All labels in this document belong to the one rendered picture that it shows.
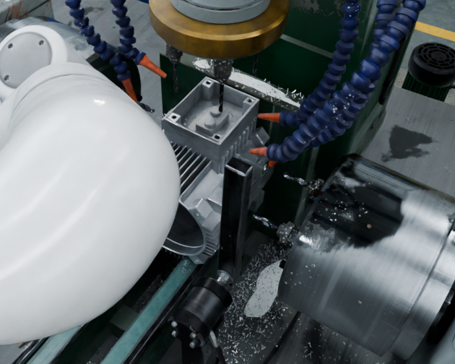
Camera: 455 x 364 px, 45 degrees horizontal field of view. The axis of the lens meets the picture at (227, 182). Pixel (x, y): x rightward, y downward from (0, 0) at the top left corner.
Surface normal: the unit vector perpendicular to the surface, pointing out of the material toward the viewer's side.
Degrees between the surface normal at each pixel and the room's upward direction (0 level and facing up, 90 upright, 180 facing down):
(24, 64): 30
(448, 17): 0
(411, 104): 0
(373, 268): 43
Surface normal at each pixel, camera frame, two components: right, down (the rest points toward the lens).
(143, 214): 0.83, 0.02
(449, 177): 0.05, -0.64
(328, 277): -0.44, 0.26
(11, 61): -0.24, -0.24
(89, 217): 0.46, -0.20
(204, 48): -0.18, 0.75
